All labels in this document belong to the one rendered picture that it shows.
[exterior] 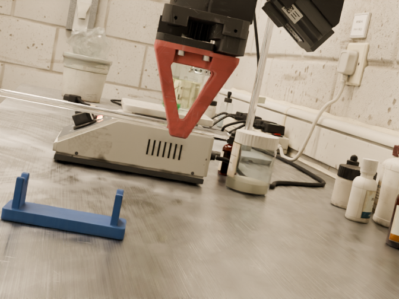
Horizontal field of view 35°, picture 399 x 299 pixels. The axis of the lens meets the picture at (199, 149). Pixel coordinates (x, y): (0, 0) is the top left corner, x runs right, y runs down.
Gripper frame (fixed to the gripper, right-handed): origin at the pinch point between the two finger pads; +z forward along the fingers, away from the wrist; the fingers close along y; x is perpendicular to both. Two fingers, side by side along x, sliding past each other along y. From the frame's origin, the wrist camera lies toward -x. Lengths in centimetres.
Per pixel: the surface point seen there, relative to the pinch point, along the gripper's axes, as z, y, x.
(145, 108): 1.1, 28.6, 2.9
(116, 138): 5.5, 27.9, 5.8
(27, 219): 9.6, -1.6, 10.5
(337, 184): 6.4, 33.0, -25.4
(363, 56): -15, 70, -37
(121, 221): 8.9, 0.5, 3.2
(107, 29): -17, 270, 28
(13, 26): -8, 265, 71
